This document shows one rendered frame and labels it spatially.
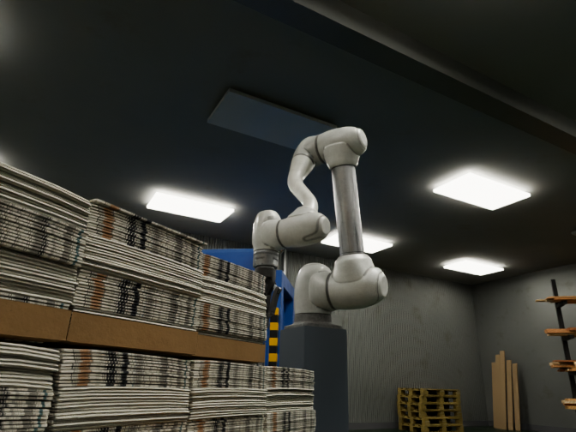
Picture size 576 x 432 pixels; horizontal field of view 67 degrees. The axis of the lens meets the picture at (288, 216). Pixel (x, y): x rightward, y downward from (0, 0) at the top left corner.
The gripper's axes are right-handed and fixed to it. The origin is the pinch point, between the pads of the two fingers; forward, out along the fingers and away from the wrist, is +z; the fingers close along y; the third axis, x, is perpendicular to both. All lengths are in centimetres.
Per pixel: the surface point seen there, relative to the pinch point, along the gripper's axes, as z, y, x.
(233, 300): -1.1, 17.4, -42.1
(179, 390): 19, 19, -60
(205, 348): 11, 17, -50
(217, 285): -4, 17, -48
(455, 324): -132, -82, 1039
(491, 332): -116, -6, 1081
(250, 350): 9.7, 17.6, -33.7
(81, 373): 17, 19, -81
